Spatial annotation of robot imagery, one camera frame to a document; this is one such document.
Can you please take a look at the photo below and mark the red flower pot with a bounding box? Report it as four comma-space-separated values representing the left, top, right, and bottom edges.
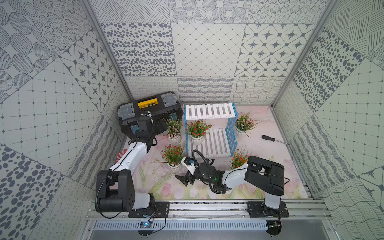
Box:
186, 120, 212, 146
160, 145, 186, 175

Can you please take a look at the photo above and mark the orange flower pot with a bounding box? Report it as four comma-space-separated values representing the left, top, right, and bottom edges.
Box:
230, 149, 249, 170

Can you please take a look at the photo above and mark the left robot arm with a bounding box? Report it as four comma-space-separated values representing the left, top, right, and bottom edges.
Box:
95, 111, 164, 217

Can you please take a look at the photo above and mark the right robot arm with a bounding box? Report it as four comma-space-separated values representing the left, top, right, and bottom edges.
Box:
176, 156, 290, 219

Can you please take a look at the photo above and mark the white blue two-tier rack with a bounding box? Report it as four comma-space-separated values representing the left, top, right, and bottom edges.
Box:
184, 103, 238, 158

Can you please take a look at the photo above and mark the pink flower pot left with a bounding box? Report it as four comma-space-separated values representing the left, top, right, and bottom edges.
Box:
166, 119, 182, 146

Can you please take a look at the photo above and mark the pink flower pot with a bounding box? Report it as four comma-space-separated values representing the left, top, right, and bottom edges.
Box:
166, 119, 182, 146
235, 112, 262, 139

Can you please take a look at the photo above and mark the black plastic toolbox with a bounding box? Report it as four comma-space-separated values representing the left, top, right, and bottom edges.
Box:
118, 92, 184, 139

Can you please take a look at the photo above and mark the red white work glove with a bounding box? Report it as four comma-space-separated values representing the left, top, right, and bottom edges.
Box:
116, 152, 124, 162

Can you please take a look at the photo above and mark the pink flower pot right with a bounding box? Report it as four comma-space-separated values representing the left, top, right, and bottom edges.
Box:
235, 112, 262, 139

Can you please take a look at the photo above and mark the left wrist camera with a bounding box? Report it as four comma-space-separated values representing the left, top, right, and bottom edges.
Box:
141, 111, 152, 118

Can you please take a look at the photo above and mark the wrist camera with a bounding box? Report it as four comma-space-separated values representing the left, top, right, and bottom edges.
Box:
182, 157, 198, 171
141, 111, 152, 118

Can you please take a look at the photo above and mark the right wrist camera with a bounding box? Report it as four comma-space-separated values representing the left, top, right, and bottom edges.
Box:
182, 157, 198, 171

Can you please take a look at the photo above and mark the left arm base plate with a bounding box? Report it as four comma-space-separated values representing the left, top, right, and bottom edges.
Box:
129, 201, 170, 218

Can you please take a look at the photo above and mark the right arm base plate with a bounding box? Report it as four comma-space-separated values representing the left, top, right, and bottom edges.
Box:
247, 201, 290, 218

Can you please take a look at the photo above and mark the black handled screwdriver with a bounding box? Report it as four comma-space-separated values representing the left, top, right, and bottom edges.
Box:
262, 135, 288, 145

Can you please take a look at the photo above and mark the aluminium mounting rail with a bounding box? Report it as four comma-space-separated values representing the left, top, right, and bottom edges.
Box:
85, 199, 332, 222

